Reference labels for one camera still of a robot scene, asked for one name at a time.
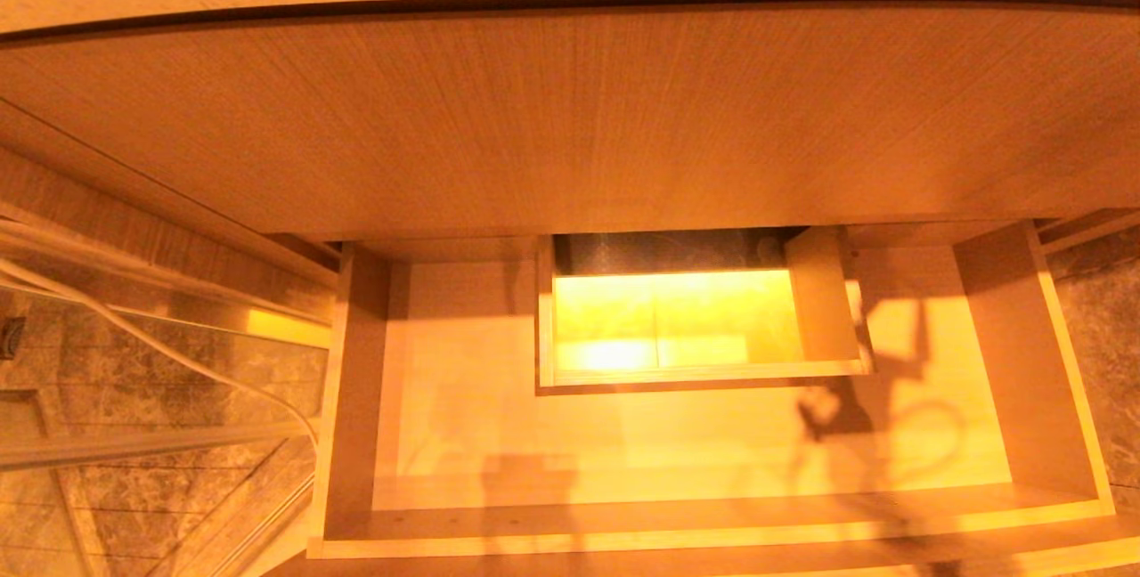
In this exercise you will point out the wooden vanity drawer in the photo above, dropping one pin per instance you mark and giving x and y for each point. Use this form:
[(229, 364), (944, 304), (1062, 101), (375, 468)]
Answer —
[(712, 443)]

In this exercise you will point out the wooden upper vanity front panel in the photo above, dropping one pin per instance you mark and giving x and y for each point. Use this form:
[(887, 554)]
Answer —
[(570, 114)]

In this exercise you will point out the wooden vanity side panel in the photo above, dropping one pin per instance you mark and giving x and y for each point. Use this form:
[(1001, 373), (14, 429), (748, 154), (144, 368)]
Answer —
[(107, 203)]

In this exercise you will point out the glass shower screen pale frame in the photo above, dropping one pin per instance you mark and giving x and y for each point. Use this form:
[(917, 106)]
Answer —
[(134, 445)]

